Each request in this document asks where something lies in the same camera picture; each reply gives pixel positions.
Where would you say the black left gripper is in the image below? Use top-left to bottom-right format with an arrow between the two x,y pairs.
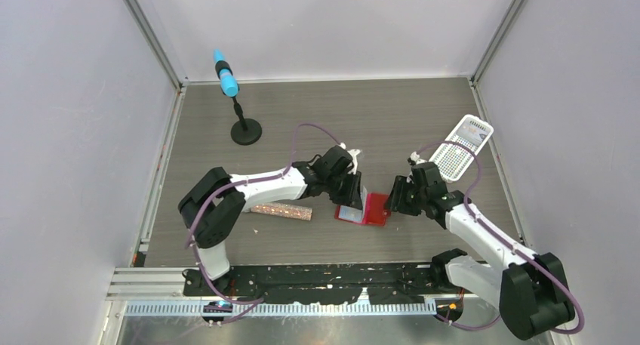
325,169 -> 363,211

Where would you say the red leather card holder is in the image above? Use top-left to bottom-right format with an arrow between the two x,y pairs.
358,193 -> 390,227

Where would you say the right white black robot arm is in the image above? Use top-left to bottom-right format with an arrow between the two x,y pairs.
384,162 -> 577,340

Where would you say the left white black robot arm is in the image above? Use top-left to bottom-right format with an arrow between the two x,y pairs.
177,143 -> 363,295

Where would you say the white perforated plastic basket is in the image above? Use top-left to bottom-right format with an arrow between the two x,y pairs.
429,114 -> 494,183

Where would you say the glittery sequin tube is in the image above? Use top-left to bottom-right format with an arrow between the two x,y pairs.
249,202 -> 312,221

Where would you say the blue microphone on black stand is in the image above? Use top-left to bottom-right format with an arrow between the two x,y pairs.
213,49 -> 262,146

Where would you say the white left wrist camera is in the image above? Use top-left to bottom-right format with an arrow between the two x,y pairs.
339,143 -> 362,174

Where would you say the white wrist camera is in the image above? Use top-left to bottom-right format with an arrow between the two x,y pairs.
408,152 -> 426,166
339,143 -> 362,174

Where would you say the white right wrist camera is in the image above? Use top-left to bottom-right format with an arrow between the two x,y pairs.
408,152 -> 426,166

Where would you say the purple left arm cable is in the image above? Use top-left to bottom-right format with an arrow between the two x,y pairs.
183,122 -> 346,325

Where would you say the white slotted cable duct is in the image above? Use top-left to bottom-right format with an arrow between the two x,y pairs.
124,299 -> 437,317

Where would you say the aluminium frame rail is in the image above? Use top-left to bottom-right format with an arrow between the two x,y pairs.
108,267 -> 191,299

